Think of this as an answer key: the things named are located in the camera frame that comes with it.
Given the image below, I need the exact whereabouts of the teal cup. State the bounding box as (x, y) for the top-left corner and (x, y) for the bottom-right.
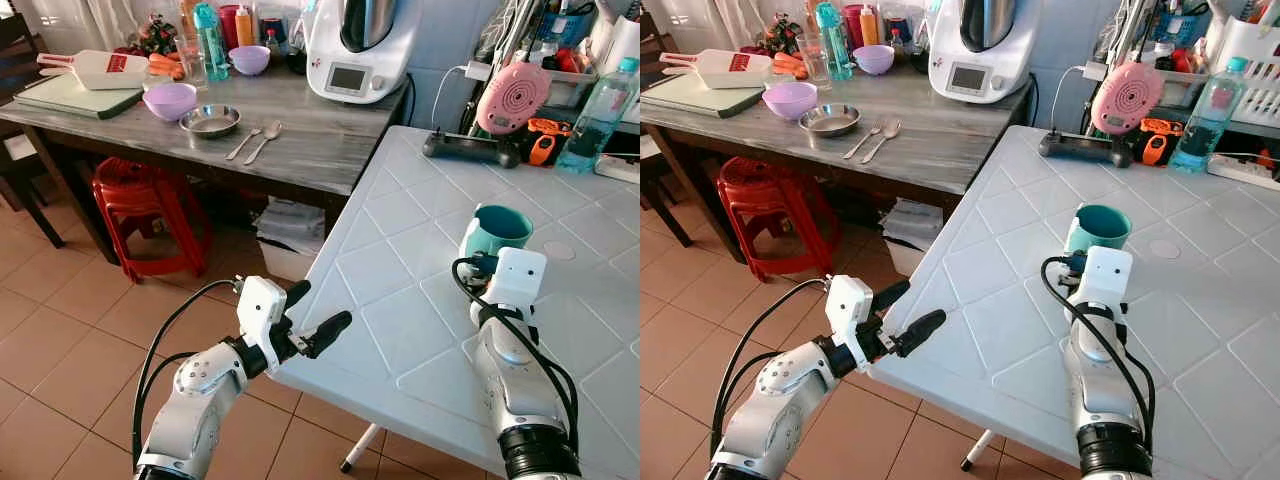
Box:
(460, 204), (534, 263)
(1064, 204), (1133, 257)

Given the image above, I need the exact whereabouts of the white box with papers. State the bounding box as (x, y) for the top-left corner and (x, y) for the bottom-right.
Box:
(882, 198), (947, 278)
(254, 198), (327, 283)

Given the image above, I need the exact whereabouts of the white table leg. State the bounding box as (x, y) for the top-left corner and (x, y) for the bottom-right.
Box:
(960, 430), (998, 473)
(340, 423), (383, 474)

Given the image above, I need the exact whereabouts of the short metal spoon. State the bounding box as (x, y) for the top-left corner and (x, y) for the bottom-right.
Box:
(843, 125), (881, 161)
(225, 126), (263, 162)

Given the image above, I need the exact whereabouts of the grey wooden table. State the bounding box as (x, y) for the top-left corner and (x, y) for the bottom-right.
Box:
(0, 68), (417, 267)
(640, 68), (1033, 267)

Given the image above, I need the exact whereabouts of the red plastic stool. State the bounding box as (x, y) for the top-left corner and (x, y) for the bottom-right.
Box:
(717, 157), (837, 284)
(92, 157), (211, 284)

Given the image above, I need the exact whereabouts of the long metal spoon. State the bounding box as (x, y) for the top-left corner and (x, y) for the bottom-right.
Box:
(860, 120), (903, 166)
(243, 121), (284, 167)

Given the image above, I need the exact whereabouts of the steel bowl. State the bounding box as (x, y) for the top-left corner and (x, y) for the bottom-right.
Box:
(179, 104), (242, 139)
(799, 104), (861, 138)

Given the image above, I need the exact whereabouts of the large purple bowl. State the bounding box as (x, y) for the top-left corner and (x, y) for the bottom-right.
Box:
(143, 82), (199, 122)
(762, 82), (819, 121)

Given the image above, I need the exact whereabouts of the white kitchen machine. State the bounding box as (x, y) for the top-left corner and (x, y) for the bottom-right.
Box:
(305, 0), (423, 105)
(927, 0), (1043, 105)

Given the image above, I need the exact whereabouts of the small purple bowl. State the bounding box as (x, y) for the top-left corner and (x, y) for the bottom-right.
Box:
(853, 45), (896, 76)
(229, 45), (272, 77)

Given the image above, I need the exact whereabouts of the clear drinking glass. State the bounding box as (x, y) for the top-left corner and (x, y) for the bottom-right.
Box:
(800, 40), (829, 89)
(178, 40), (206, 89)

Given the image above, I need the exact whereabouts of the teal drinking bottle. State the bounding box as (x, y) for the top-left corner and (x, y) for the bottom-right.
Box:
(815, 2), (853, 81)
(193, 2), (230, 83)

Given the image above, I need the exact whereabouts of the dark wooden chair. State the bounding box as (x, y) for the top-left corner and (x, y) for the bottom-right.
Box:
(0, 10), (67, 249)
(640, 150), (693, 249)

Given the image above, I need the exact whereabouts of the pale green cutting board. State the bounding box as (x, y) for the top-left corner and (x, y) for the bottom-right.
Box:
(640, 73), (766, 119)
(13, 73), (144, 120)

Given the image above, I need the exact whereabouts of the small flowering plant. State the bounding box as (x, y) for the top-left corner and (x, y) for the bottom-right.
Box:
(130, 12), (181, 56)
(762, 12), (806, 56)

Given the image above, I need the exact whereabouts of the orange and black tool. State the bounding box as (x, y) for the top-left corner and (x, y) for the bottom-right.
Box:
(527, 118), (573, 167)
(1140, 118), (1185, 167)

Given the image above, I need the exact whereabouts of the pink round device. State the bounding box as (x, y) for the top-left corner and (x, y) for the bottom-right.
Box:
(476, 61), (553, 136)
(1090, 61), (1165, 136)

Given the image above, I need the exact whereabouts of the white power strip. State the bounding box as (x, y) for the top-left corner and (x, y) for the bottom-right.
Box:
(595, 155), (641, 185)
(1207, 152), (1280, 192)

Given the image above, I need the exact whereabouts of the clear plastic water bottle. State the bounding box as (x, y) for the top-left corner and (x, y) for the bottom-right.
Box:
(556, 57), (639, 175)
(1168, 57), (1251, 174)

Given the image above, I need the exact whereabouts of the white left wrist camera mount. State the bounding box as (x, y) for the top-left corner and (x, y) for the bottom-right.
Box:
(826, 275), (877, 370)
(236, 276), (292, 370)

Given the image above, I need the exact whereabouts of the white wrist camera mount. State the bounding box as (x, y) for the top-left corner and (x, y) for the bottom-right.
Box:
(826, 275), (877, 370)
(1082, 246), (1135, 323)
(236, 276), (292, 370)
(483, 247), (549, 323)

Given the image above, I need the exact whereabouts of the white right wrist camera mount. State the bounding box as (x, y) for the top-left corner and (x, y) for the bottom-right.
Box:
(483, 247), (549, 323)
(1082, 246), (1135, 323)

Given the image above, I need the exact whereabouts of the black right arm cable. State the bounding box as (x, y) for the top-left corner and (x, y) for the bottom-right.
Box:
(452, 256), (581, 453)
(1040, 255), (1157, 451)

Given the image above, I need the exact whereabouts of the white charger with cable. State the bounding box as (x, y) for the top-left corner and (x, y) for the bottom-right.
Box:
(432, 62), (493, 131)
(1050, 62), (1109, 131)

